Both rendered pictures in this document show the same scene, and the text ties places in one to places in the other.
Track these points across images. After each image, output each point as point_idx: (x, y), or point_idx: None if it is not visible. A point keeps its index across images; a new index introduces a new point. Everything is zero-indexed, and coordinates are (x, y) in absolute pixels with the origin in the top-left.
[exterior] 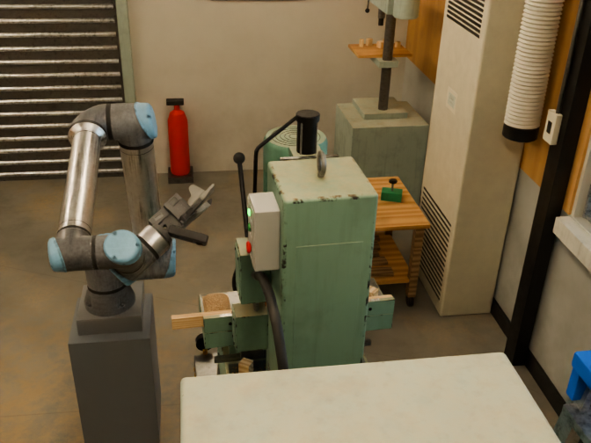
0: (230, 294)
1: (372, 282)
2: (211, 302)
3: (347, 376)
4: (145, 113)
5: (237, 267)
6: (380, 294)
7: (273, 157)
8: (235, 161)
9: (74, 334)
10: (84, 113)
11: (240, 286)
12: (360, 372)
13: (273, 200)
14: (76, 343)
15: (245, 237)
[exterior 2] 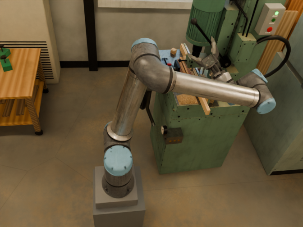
0: (176, 94)
1: (162, 50)
2: (190, 98)
3: None
4: (154, 42)
5: (249, 48)
6: (170, 50)
7: (223, 1)
8: (196, 23)
9: (135, 208)
10: (162, 67)
11: (250, 54)
12: None
13: (273, 3)
14: (144, 205)
15: (241, 38)
